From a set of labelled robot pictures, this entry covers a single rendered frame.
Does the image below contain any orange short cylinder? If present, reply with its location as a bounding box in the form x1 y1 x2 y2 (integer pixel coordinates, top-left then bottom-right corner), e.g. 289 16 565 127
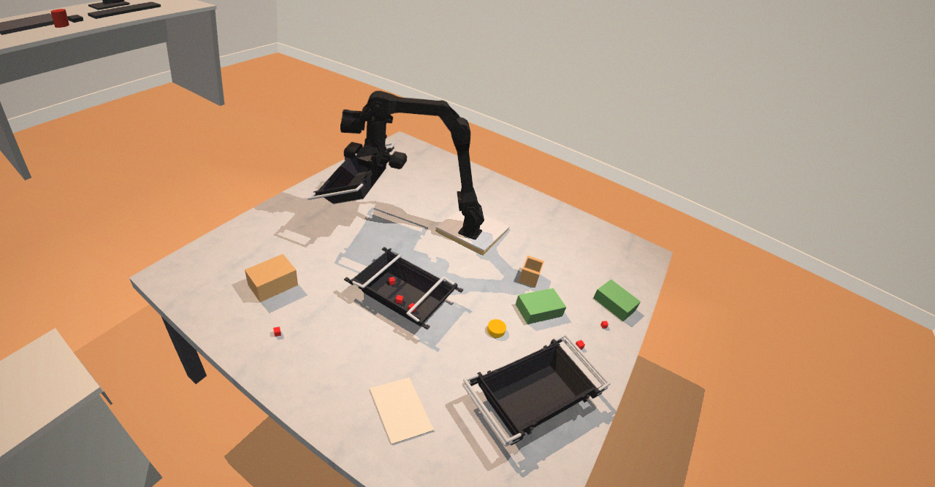
487 319 506 338

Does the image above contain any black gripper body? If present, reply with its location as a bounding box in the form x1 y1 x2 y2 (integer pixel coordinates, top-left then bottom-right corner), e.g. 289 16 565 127
344 134 407 169

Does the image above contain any green rectangular block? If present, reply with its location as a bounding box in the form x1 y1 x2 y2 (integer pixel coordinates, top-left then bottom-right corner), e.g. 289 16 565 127
515 288 566 324
593 280 641 321

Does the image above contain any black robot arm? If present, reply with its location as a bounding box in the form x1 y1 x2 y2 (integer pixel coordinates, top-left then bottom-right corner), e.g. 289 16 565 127
340 91 484 239

